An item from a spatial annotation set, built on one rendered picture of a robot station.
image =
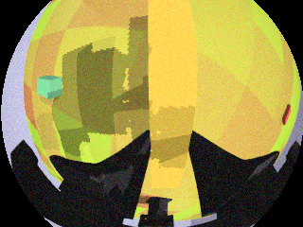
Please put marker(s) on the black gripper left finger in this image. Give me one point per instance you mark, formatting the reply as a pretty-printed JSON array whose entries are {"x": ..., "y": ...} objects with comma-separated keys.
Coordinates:
[{"x": 118, "y": 179}]

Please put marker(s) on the small green cube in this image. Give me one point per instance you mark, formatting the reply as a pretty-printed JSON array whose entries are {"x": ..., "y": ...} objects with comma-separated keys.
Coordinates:
[{"x": 49, "y": 86}]

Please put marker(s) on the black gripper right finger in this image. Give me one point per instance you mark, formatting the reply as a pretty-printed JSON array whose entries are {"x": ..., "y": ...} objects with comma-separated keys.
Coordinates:
[{"x": 221, "y": 175}]

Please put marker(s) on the yellow bar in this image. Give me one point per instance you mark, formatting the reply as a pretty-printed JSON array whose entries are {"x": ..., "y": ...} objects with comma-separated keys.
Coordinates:
[{"x": 172, "y": 63}]

